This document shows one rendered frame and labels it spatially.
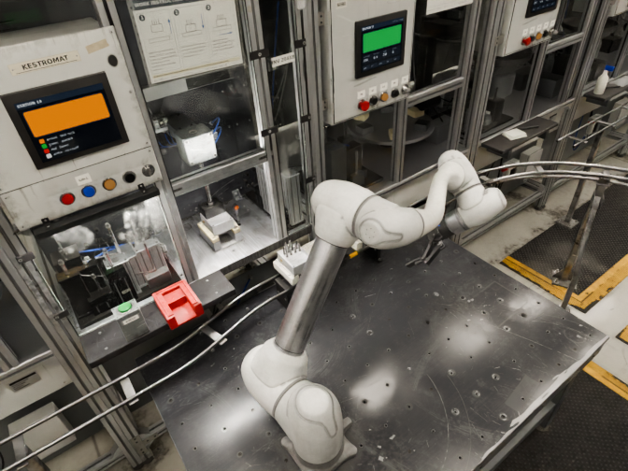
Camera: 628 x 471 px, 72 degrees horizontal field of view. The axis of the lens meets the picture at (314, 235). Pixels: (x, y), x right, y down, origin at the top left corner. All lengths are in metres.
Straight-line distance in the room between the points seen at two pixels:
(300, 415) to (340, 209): 0.58
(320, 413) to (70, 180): 0.96
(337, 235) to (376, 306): 0.71
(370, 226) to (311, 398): 0.52
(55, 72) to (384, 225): 0.91
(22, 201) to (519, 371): 1.68
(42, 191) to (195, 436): 0.90
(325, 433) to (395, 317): 0.69
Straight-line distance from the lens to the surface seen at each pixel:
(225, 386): 1.70
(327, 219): 1.23
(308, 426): 1.30
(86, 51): 1.33
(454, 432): 1.60
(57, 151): 1.36
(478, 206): 1.63
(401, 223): 1.15
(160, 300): 1.65
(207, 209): 1.84
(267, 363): 1.39
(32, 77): 1.33
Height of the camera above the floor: 2.07
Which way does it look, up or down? 38 degrees down
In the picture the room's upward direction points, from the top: 4 degrees counter-clockwise
